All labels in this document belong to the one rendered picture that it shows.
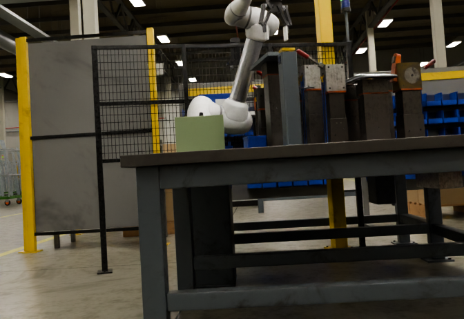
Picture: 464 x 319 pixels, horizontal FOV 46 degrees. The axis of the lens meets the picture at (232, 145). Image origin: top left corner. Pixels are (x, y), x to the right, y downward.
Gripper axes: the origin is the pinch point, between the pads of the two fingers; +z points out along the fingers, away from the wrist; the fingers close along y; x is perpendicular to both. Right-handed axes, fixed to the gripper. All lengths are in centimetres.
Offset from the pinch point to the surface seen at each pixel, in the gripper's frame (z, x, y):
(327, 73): 23.5, -30.2, 6.4
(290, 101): 33.7, -17.1, -5.1
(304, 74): 19.0, -4.2, 11.5
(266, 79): 18.8, 11.0, -0.8
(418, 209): 120, 255, 321
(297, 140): 51, -18, -3
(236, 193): 86, 256, 96
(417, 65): 21, -41, 47
